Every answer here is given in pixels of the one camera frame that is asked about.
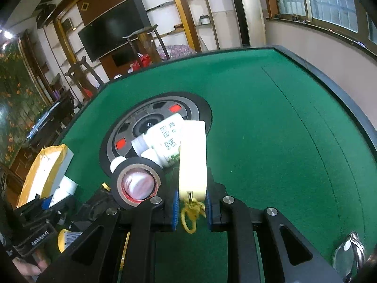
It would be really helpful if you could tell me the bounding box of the black flat television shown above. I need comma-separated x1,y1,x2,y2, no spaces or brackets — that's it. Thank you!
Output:
77,0,151,62

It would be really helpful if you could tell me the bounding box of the black piano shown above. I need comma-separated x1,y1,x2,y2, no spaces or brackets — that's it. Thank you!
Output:
26,95,75,151

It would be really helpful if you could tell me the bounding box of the yellow tube with white label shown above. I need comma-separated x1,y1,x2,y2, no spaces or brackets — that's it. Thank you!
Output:
58,229,83,253

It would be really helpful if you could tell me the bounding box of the barred window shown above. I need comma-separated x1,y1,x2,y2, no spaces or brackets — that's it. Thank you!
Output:
270,0,377,45

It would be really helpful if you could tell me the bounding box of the cardboard box with yellow tape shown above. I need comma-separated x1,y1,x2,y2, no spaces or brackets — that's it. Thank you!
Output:
16,144,74,208

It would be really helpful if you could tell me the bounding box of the black tape roll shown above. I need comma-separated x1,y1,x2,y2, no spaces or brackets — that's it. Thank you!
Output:
110,157,166,210

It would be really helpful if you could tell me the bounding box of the wooden wall shelf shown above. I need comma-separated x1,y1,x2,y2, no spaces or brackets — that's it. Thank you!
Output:
165,0,220,53

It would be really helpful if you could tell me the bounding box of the cream tag with yellow cord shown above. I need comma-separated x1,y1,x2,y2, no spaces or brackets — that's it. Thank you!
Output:
179,120,207,234

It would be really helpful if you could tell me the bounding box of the standing air conditioner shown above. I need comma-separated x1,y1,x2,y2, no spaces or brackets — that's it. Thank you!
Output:
227,0,267,48

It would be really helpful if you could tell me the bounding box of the floral cloth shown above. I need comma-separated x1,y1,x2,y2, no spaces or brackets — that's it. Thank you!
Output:
156,45,197,60

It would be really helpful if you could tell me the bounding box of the small white pill bottle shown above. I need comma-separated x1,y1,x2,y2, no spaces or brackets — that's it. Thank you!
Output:
141,148,165,168

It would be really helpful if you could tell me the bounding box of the round table control panel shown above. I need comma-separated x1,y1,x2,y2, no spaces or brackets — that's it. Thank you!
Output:
99,92,213,177

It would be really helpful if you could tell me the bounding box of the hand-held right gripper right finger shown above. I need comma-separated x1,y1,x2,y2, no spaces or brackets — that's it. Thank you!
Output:
206,168,345,283

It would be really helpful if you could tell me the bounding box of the large white pill bottle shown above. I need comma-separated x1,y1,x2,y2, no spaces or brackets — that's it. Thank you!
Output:
131,113,184,168

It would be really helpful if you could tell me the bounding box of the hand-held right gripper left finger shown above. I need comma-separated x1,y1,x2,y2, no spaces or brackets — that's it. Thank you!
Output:
37,168,181,283

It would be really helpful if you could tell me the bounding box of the dark wooden chair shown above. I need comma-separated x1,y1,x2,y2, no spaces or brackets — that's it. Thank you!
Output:
65,57,104,98
122,24,170,63

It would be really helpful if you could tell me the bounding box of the person's left hand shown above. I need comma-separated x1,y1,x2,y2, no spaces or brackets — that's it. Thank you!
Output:
13,258,45,282

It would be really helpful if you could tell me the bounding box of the white bottle with red label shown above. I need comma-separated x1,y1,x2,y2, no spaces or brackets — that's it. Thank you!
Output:
110,157,156,200

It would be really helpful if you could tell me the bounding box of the flower wall picture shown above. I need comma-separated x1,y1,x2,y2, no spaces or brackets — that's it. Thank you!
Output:
0,47,40,161

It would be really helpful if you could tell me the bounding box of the shiny metal object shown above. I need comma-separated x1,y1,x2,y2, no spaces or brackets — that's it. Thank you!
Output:
332,231,368,278

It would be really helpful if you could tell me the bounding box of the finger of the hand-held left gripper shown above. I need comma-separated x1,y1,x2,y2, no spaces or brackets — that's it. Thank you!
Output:
16,196,75,217

